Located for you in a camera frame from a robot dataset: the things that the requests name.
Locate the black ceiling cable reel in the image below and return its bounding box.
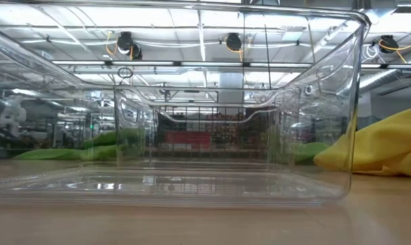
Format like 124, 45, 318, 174
225, 32, 244, 53
116, 31, 144, 61
378, 34, 400, 54

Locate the red box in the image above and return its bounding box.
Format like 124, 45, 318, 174
163, 131, 212, 151

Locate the copper wire basket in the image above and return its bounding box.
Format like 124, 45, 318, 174
156, 105, 273, 159

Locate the white robot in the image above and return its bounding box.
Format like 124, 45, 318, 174
0, 96, 27, 137

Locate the green microfiber towel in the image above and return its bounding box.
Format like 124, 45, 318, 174
12, 131, 148, 161
293, 141, 331, 166

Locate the yellow microfiber towel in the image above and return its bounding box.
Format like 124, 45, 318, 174
313, 104, 411, 180

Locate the clear plastic bin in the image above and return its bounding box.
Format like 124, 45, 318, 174
0, 0, 372, 209

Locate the ceiling light bar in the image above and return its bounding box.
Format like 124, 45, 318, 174
51, 60, 411, 69

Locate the black hanging cable loop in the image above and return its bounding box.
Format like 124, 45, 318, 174
117, 66, 134, 80

